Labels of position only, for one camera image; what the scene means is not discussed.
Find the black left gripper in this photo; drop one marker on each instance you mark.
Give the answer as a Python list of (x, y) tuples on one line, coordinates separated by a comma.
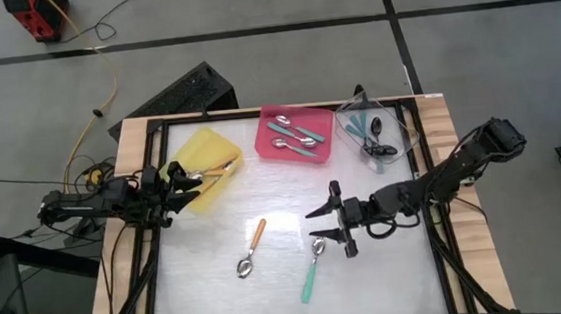
[(151, 199)]

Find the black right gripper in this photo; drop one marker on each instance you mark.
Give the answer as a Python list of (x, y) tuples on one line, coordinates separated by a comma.
[(357, 211)]

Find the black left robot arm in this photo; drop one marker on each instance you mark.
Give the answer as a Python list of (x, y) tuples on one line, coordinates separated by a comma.
[(88, 204)]

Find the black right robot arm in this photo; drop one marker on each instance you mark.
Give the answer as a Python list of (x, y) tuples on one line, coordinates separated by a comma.
[(442, 174)]

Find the yellow plastic bin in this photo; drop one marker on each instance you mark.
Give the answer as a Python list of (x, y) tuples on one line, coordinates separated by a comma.
[(204, 145)]

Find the pink plastic bin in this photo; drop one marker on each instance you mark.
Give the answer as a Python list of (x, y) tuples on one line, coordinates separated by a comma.
[(266, 153)]

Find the white glossy work sheet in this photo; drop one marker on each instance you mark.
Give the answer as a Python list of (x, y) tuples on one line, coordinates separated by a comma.
[(206, 293)]

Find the clear plastic bin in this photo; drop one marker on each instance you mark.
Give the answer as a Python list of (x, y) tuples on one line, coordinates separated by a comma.
[(403, 127)]

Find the black desk beam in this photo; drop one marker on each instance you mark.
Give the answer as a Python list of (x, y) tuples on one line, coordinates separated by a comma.
[(42, 256)]

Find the red and black box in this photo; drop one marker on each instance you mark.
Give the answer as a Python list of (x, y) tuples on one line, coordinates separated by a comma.
[(34, 18)]

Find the black metal table frame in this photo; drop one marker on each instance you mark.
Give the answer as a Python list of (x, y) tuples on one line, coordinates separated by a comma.
[(192, 119)]

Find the black pointed bracket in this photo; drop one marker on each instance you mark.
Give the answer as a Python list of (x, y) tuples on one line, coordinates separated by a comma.
[(358, 92)]

